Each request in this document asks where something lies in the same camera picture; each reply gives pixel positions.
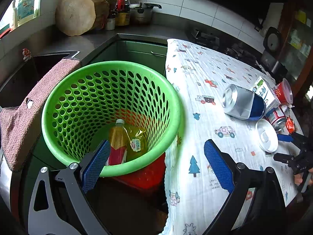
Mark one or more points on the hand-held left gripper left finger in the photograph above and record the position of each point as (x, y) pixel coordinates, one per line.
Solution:
(96, 166)

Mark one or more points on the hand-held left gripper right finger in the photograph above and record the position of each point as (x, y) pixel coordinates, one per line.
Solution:
(217, 166)

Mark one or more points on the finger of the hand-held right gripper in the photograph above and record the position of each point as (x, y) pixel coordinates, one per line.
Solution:
(283, 157)
(286, 137)

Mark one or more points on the green perforated plastic basket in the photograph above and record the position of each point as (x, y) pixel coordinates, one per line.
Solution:
(177, 117)

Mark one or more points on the person's right hand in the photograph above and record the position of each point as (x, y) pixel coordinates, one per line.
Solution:
(298, 179)

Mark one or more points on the white plastic lid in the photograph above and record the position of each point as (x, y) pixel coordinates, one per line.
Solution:
(266, 135)

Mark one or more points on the red white drink can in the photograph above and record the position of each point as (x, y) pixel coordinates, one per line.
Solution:
(277, 120)

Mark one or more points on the yellow drink bottle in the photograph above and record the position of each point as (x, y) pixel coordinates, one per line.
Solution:
(117, 137)

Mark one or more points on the yellow plastic pouch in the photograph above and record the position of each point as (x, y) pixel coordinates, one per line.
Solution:
(135, 142)

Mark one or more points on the red cup with clear lid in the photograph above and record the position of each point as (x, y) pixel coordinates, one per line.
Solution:
(282, 90)

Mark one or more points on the white green milk carton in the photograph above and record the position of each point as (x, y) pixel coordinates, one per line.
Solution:
(266, 93)

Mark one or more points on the red plastic stool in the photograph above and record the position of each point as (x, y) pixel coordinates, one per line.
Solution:
(146, 176)

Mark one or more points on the silver blue drink can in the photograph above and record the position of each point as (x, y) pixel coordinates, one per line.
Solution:
(242, 102)

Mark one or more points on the black countertop appliance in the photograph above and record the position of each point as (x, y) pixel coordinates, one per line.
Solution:
(273, 64)

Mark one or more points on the pink towel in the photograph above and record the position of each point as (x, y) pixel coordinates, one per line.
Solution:
(36, 95)

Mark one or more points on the wooden glass cabinet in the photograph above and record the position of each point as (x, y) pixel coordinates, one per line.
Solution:
(298, 41)

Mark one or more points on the black rice cooker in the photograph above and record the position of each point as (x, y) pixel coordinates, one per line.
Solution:
(272, 38)

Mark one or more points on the white printed table cloth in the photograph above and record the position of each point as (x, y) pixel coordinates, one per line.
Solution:
(207, 61)

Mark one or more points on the steel kitchen sink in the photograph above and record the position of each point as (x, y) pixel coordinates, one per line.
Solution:
(22, 78)

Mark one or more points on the green cabinet door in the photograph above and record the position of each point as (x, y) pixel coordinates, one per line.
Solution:
(137, 51)

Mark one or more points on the black gas stove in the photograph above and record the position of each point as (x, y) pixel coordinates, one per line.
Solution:
(205, 38)

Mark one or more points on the red white sink scrubber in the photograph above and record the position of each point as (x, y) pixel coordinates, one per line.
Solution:
(27, 54)

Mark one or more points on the small white jar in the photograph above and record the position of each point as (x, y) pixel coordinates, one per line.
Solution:
(110, 24)

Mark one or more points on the round wooden chopping block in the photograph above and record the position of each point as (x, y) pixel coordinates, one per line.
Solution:
(75, 14)

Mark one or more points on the steel cooking pot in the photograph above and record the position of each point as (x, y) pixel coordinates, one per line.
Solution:
(140, 13)

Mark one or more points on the amber oil bottle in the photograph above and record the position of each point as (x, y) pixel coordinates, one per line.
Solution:
(111, 5)

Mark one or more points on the white detergent jug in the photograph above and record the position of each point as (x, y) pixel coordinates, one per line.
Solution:
(25, 7)

